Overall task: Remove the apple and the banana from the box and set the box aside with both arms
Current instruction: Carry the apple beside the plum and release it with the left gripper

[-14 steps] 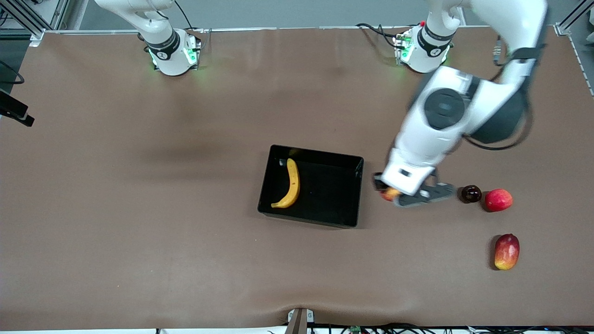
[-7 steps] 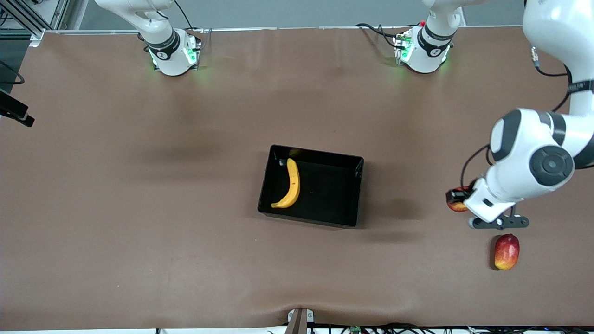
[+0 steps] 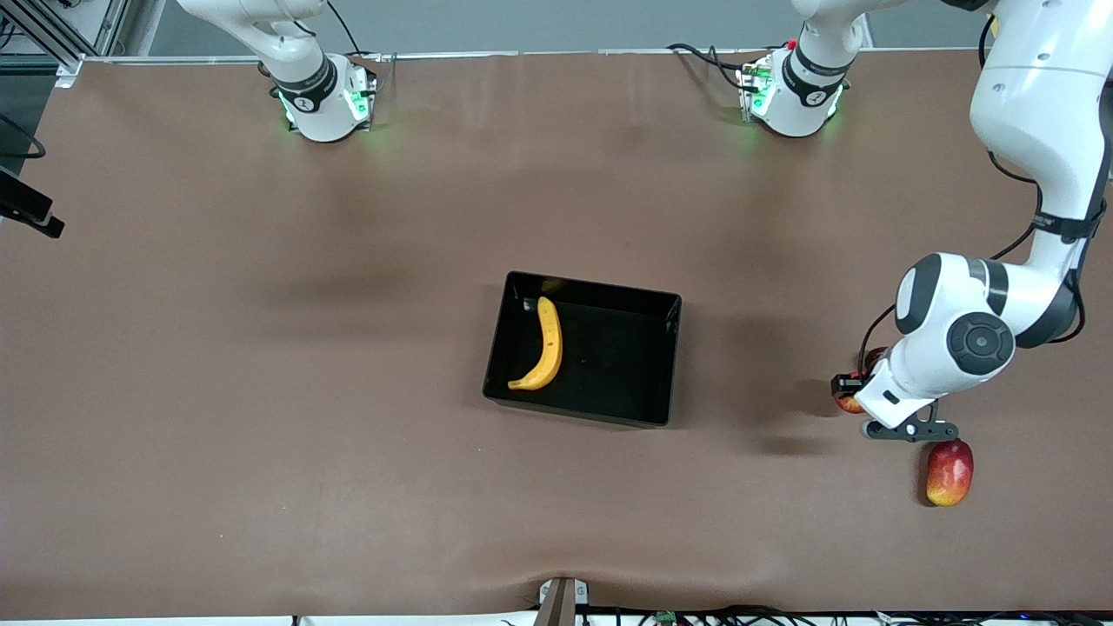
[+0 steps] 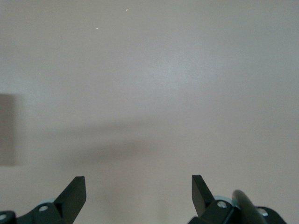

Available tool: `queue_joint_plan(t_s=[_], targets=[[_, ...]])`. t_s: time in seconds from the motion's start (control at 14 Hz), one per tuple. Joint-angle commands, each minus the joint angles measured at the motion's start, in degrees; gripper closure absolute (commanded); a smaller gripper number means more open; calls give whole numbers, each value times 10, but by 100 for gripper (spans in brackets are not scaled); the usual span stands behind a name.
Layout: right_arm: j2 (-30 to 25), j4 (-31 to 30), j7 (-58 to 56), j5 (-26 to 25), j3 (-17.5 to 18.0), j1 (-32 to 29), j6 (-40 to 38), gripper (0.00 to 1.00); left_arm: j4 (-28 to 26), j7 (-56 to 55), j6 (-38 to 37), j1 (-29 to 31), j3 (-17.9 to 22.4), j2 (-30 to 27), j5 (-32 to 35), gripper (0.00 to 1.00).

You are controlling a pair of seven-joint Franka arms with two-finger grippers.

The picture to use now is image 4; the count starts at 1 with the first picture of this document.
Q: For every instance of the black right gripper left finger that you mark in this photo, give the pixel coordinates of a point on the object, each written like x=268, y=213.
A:
x=70, y=200

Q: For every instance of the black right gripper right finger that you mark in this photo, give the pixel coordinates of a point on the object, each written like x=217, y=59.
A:
x=203, y=200

